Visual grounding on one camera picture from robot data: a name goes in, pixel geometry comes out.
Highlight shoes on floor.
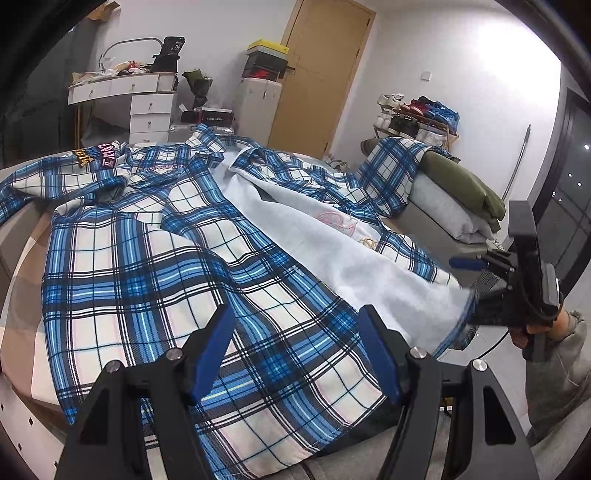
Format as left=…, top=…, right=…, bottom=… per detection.
left=323, top=154, right=356, bottom=174

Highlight olive green pillow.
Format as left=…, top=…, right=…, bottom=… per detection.
left=360, top=138, right=506, bottom=232

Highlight person's grey trousers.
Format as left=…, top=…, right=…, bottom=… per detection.
left=295, top=406, right=591, bottom=480

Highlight dark grey bag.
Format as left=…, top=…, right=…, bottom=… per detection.
left=78, top=117, right=132, bottom=151

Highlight wooden door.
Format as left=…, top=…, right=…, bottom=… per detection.
left=267, top=0, right=377, bottom=160

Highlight person's right forearm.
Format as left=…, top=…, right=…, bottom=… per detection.
left=526, top=311, right=591, bottom=446

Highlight yellow shoe box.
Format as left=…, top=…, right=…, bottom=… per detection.
left=248, top=41, right=291, bottom=56

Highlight grey metal pole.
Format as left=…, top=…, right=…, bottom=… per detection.
left=503, top=124, right=532, bottom=201

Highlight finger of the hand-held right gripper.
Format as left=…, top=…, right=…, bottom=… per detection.
left=464, top=284, right=513, bottom=328
left=450, top=249, right=515, bottom=278

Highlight dark glass door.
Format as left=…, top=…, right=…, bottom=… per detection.
left=531, top=88, right=591, bottom=301

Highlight shoe rack with shoes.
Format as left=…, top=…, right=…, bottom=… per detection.
left=372, top=95, right=462, bottom=153

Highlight person's right hand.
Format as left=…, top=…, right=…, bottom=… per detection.
left=510, top=307, right=573, bottom=350

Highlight silver suitcase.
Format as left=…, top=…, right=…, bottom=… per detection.
left=168, top=122, right=236, bottom=139

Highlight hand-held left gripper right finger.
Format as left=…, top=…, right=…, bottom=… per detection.
left=358, top=305, right=540, bottom=480

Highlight black box on desk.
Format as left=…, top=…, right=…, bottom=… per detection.
left=151, top=37, right=186, bottom=73

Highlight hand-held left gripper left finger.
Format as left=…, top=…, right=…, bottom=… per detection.
left=54, top=302, right=238, bottom=480

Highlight grey pillow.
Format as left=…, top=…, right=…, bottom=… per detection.
left=409, top=175, right=497, bottom=245

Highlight oval desk mirror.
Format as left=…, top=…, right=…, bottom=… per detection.
left=100, top=38, right=162, bottom=70

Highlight white cabinet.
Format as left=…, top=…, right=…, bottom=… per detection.
left=235, top=78, right=283, bottom=138

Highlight white desk with drawers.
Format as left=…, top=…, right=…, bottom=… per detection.
left=68, top=73, right=180, bottom=145

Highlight black box with red print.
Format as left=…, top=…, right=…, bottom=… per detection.
left=181, top=107, right=235, bottom=125

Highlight blue plaid shirt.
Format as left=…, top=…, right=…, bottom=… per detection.
left=0, top=122, right=481, bottom=480

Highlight dark wrapped flower bouquet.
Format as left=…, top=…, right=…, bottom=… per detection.
left=181, top=69, right=214, bottom=110

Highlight stack of black shoe boxes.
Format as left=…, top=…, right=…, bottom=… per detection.
left=245, top=50, right=289, bottom=81

